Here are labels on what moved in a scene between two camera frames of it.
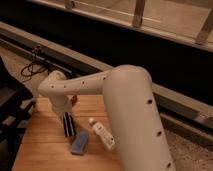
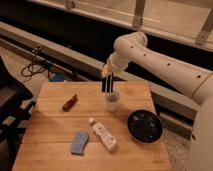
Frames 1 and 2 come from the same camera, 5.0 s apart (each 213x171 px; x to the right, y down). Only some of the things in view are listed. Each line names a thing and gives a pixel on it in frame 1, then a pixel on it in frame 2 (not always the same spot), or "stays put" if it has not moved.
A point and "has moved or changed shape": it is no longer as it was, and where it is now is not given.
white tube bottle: x=107 y=139 stays put
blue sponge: x=80 y=144 stays put
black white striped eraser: x=68 y=125 has moved or changed shape
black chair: x=16 y=108 stays put
